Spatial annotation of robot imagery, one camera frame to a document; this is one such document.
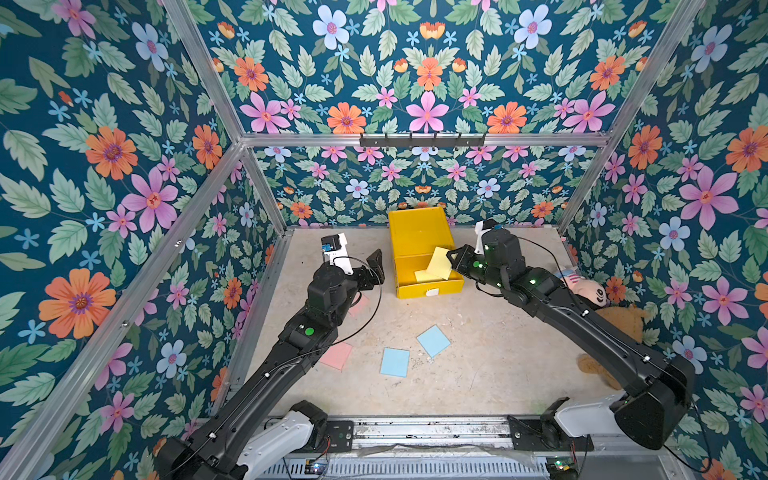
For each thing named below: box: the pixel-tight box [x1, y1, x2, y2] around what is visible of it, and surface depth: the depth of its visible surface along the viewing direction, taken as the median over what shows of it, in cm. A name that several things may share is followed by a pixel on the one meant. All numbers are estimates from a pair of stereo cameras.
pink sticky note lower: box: [320, 342, 352, 370], surface depth 89 cm
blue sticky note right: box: [416, 324, 451, 358], surface depth 92 cm
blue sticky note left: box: [380, 347, 410, 378], surface depth 88 cm
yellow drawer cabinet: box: [388, 207, 464, 299], surface depth 90 cm
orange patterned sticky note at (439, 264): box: [426, 246, 453, 281], surface depth 79 cm
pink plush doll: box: [554, 269, 608, 308], surface depth 93 cm
